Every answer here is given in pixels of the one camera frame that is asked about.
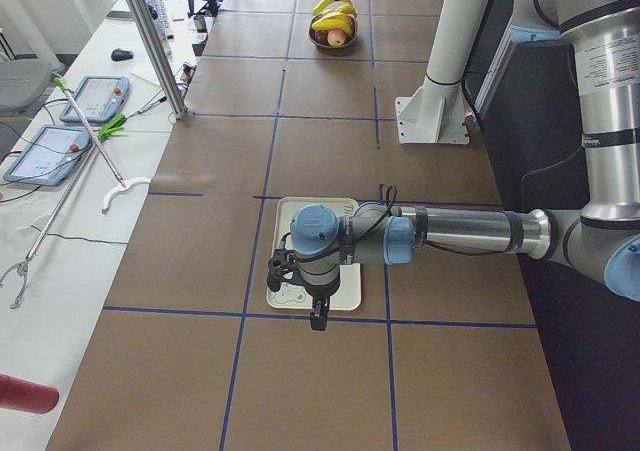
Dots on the teach pendant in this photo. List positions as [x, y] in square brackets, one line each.
[50, 156]
[101, 97]

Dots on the reacher grabber with white hook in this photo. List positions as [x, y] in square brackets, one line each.
[124, 185]

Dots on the teach pendant near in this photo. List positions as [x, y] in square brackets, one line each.
[50, 156]

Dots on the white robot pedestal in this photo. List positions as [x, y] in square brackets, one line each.
[435, 113]

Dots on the teach pendant far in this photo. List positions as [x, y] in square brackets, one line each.
[101, 97]

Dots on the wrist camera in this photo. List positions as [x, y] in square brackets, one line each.
[283, 268]

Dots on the aluminium frame post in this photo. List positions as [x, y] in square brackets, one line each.
[157, 55]

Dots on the reacher grabber with metal claw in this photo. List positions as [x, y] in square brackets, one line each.
[21, 268]

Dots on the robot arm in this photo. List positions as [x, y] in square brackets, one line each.
[601, 240]

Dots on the brown wicker basket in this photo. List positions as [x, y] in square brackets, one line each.
[319, 38]

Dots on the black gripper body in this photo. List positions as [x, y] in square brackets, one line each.
[316, 298]

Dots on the red cylinder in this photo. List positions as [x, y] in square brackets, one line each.
[27, 396]

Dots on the yellow banana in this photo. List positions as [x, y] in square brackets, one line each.
[333, 20]
[343, 6]

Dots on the grey office chair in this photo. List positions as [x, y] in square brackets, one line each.
[22, 82]

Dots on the red-green apple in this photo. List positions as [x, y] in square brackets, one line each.
[336, 38]

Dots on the black computer mouse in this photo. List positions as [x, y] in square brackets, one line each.
[119, 55]

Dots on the white bear tray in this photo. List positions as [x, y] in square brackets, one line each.
[292, 297]

